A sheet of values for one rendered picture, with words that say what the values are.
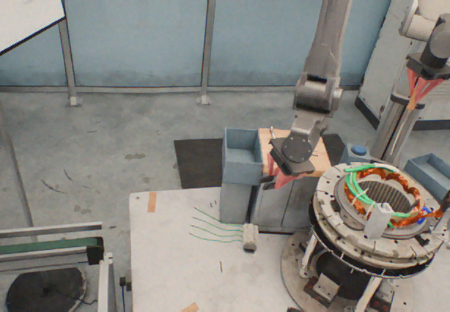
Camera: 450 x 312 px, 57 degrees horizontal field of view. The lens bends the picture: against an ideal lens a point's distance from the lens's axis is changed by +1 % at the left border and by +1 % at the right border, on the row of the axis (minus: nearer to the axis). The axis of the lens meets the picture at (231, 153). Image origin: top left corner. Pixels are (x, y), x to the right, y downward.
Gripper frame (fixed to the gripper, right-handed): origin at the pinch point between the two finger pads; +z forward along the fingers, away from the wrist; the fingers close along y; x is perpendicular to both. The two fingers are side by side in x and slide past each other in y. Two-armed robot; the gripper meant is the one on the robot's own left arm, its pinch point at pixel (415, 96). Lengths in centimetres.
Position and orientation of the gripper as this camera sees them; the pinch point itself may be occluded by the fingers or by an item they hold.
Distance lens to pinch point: 112.0
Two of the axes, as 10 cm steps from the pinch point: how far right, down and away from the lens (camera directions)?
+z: -1.1, 7.6, 6.4
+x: 9.2, -1.5, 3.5
